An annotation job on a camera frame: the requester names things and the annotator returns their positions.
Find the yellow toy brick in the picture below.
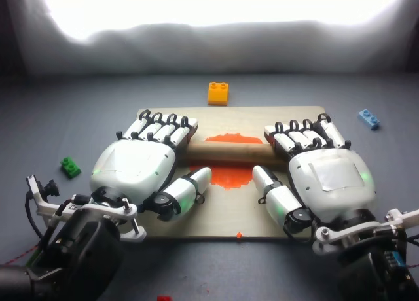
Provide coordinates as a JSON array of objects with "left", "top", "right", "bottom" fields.
[{"left": 208, "top": 81, "right": 230, "bottom": 106}]

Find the grey table cloth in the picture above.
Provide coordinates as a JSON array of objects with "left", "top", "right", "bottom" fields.
[{"left": 0, "top": 72, "right": 419, "bottom": 301}]

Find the light wooden board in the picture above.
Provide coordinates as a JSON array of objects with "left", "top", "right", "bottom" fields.
[{"left": 135, "top": 105, "right": 331, "bottom": 241}]

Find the wooden rolling pin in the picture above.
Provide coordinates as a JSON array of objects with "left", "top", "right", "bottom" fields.
[{"left": 185, "top": 143, "right": 289, "bottom": 167}]

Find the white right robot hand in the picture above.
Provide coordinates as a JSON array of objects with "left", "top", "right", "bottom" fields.
[{"left": 251, "top": 113, "right": 378, "bottom": 235}]

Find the red twisted wire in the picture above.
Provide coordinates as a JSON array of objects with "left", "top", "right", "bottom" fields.
[{"left": 0, "top": 244, "right": 39, "bottom": 268}]

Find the flat blue toy brick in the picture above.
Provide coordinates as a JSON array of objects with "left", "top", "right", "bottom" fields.
[{"left": 357, "top": 109, "right": 382, "bottom": 131}]

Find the white backdrop cloth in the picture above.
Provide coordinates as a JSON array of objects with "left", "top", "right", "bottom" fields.
[{"left": 0, "top": 0, "right": 419, "bottom": 76}]

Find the flattened orange clay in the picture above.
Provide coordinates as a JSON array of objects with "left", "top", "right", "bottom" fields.
[{"left": 189, "top": 133, "right": 264, "bottom": 191}]

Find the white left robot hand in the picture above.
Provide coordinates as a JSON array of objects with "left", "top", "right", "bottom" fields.
[{"left": 90, "top": 109, "right": 213, "bottom": 222}]

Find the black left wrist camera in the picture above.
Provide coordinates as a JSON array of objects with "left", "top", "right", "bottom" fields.
[{"left": 41, "top": 179, "right": 61, "bottom": 199}]

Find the green toy brick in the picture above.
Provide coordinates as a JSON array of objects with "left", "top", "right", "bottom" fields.
[{"left": 60, "top": 156, "right": 82, "bottom": 180}]

